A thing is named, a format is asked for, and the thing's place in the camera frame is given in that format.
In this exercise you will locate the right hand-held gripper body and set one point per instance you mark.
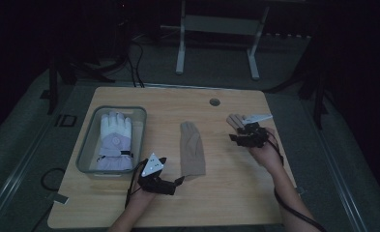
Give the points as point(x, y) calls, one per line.
point(253, 135)

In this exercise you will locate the person's right hand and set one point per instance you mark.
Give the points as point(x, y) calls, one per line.
point(268, 153)

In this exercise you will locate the white and purple ski glove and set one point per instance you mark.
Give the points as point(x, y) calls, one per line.
point(115, 145)

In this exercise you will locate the grey plastic bin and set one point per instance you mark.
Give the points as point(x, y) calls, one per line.
point(91, 138)

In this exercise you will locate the black tripod stand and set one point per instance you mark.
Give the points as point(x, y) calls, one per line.
point(52, 87)

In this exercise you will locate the person's left hand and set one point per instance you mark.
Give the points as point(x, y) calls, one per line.
point(142, 197)

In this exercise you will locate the black metal stand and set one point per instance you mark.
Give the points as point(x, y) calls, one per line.
point(319, 100)

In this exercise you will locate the white metal desk frame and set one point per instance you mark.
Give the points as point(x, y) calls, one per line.
point(219, 25)

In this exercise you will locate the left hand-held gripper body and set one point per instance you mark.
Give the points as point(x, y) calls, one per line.
point(157, 185)

